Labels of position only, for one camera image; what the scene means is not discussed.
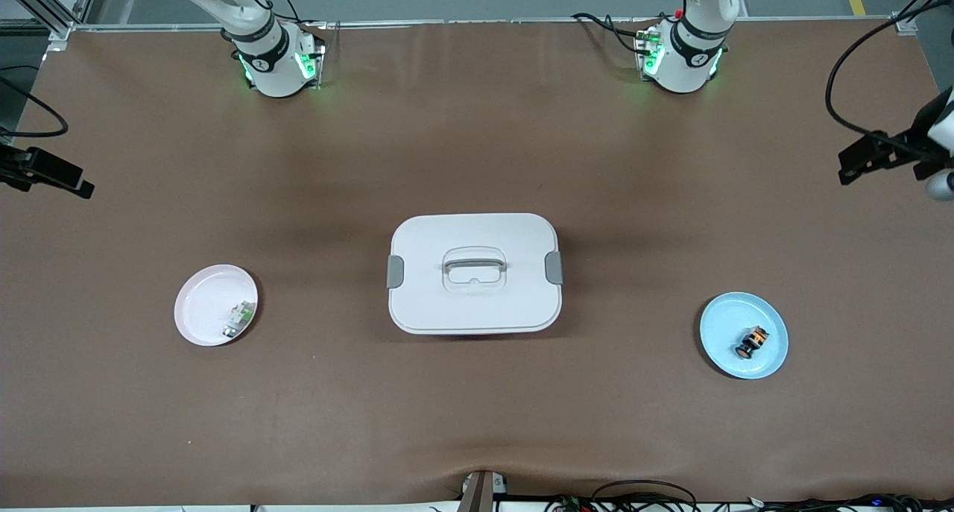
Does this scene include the orange black push-button switch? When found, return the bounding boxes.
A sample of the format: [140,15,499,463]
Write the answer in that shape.
[735,326,770,361]

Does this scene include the white lidded storage box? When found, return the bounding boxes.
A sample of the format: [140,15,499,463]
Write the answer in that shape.
[387,213,564,336]

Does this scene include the pale pink round plate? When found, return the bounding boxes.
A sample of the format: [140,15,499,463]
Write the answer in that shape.
[174,265,259,347]

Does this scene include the light blue round plate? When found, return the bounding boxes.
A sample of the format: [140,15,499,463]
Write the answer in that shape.
[699,292,789,380]

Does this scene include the brown table cover mat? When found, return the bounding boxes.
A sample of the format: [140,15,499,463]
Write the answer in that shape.
[0,19,954,507]

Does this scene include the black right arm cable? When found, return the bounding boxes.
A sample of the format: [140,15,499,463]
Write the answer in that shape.
[0,65,70,139]

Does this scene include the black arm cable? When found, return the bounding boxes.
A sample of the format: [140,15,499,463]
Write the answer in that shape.
[824,16,954,155]
[0,65,70,139]

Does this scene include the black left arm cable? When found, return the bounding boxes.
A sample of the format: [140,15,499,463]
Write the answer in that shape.
[824,16,954,155]

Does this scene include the aluminium frame profile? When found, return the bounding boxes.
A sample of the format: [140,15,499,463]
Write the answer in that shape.
[0,0,101,42]
[893,0,954,36]

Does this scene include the green white push-button switch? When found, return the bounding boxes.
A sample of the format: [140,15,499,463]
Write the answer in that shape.
[224,301,254,339]

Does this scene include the black cables at arm base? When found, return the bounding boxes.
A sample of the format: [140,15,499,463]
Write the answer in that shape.
[572,13,643,54]

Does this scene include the black cable bundle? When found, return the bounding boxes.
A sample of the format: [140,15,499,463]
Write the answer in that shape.
[548,480,954,512]

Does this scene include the aluminium table edge rail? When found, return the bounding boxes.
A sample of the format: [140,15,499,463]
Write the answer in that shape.
[75,18,895,30]

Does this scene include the brown metal bracket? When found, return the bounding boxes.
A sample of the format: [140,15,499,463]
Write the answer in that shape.
[460,470,509,512]

